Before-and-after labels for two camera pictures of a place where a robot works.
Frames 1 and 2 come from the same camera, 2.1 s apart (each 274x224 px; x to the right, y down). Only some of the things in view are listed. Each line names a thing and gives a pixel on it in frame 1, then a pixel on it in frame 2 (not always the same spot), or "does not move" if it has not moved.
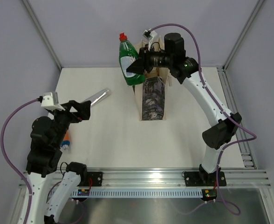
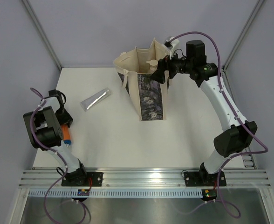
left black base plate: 91,179 does not move
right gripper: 138,66 -> 159,75
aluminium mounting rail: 170,178 does not move
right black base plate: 194,178 does not move
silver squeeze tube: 104,94 does not move
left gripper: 83,109 -> 67,119
